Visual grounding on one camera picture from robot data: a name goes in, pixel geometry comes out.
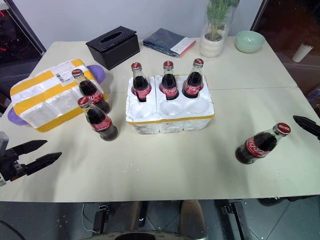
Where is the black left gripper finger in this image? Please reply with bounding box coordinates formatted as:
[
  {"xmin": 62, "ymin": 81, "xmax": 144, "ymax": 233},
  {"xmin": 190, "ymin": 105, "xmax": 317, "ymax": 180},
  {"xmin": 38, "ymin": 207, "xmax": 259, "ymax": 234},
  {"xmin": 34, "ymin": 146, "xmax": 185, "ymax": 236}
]
[
  {"xmin": 24, "ymin": 151, "xmax": 63, "ymax": 176},
  {"xmin": 10, "ymin": 139, "xmax": 48, "ymax": 158}
]

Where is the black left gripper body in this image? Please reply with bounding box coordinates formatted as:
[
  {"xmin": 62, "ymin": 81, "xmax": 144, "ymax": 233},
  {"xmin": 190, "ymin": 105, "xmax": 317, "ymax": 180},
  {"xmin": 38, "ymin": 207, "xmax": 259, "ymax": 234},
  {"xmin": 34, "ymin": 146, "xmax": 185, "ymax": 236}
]
[{"xmin": 0, "ymin": 147, "xmax": 28, "ymax": 182}]

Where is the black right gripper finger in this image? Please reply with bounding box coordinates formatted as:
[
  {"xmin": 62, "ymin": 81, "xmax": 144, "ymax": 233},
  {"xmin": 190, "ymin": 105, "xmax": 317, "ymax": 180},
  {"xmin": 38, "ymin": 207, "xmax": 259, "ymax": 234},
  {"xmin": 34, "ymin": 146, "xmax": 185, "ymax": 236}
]
[{"xmin": 292, "ymin": 115, "xmax": 320, "ymax": 144}]

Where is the white foam lid yellow tape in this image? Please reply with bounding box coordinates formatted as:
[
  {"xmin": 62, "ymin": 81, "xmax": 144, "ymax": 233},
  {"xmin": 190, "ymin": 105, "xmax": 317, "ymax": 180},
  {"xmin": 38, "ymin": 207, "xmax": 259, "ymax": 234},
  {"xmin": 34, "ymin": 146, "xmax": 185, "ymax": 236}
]
[{"xmin": 9, "ymin": 58, "xmax": 109, "ymax": 134}]

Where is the glass cola bottle red cap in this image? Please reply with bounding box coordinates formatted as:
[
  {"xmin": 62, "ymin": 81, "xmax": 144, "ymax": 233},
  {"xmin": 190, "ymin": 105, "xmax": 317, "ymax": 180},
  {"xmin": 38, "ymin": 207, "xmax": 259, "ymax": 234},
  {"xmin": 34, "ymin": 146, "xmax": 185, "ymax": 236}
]
[
  {"xmin": 71, "ymin": 68, "xmax": 111, "ymax": 115},
  {"xmin": 130, "ymin": 61, "xmax": 153, "ymax": 104},
  {"xmin": 76, "ymin": 96, "xmax": 119, "ymax": 143},
  {"xmin": 234, "ymin": 122, "xmax": 292, "ymax": 166},
  {"xmin": 181, "ymin": 57, "xmax": 205, "ymax": 99},
  {"xmin": 159, "ymin": 60, "xmax": 180, "ymax": 101}
]

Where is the black tissue box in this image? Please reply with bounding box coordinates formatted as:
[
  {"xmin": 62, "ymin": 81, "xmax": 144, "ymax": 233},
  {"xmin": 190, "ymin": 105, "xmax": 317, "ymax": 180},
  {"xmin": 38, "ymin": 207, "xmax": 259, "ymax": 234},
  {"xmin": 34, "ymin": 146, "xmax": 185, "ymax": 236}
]
[{"xmin": 85, "ymin": 24, "xmax": 141, "ymax": 71}]

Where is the white foam bottle tray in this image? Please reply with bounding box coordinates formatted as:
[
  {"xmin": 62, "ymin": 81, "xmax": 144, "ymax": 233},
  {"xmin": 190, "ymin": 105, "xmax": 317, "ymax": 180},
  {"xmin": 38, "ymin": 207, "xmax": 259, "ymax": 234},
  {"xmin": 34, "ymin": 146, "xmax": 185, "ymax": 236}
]
[{"xmin": 125, "ymin": 73, "xmax": 216, "ymax": 136}]

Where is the blue plastic bottle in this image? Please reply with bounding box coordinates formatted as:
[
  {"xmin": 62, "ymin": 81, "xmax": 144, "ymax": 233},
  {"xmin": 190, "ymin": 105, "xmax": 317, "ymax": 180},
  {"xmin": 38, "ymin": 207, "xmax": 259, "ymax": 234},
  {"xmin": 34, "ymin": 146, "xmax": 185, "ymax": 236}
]
[{"xmin": 306, "ymin": 86, "xmax": 320, "ymax": 104}]

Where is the white paper cup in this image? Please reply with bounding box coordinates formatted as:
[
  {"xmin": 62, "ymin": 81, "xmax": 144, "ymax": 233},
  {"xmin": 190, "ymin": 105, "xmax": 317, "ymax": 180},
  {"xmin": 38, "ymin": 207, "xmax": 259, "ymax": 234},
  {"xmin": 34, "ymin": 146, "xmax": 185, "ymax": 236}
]
[{"xmin": 291, "ymin": 43, "xmax": 314, "ymax": 63}]

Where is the pale green bowl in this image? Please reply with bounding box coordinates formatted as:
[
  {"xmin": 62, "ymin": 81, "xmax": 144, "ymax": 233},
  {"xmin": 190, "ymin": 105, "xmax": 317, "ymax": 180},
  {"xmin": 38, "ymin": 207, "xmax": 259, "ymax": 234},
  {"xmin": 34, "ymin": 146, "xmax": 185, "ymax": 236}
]
[{"xmin": 235, "ymin": 30, "xmax": 266, "ymax": 54}]

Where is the purple plastic tray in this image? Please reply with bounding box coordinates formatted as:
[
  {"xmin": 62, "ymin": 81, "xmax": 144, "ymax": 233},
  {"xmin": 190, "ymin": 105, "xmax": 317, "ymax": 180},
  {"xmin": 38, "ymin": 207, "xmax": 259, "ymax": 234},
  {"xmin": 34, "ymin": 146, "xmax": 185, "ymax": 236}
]
[{"xmin": 6, "ymin": 64, "xmax": 106, "ymax": 126}]

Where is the green plant in white pot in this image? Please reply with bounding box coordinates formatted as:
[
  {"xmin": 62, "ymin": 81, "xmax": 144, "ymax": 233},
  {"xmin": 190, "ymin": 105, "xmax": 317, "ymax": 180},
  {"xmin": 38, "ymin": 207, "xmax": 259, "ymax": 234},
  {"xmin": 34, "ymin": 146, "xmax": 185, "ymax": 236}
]
[{"xmin": 198, "ymin": 0, "xmax": 241, "ymax": 60}]

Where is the brown wooden stool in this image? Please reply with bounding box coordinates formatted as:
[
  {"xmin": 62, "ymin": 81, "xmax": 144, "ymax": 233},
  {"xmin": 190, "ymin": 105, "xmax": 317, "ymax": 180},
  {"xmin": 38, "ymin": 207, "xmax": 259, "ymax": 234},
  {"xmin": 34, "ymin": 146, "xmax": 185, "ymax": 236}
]
[{"xmin": 179, "ymin": 199, "xmax": 208, "ymax": 239}]

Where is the thin white cable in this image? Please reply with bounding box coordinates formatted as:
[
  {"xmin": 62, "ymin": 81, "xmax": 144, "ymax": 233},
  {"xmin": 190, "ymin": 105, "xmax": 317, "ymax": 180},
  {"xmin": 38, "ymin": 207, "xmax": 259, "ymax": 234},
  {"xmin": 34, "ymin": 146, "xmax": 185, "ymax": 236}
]
[{"xmin": 80, "ymin": 202, "xmax": 101, "ymax": 235}]

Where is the black table leg frame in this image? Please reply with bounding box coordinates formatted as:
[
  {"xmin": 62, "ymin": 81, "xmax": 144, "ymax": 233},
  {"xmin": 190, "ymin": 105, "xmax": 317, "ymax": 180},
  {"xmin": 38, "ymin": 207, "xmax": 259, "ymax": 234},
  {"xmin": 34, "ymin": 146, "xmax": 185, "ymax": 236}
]
[
  {"xmin": 92, "ymin": 202, "xmax": 111, "ymax": 235},
  {"xmin": 220, "ymin": 199, "xmax": 252, "ymax": 240}
]

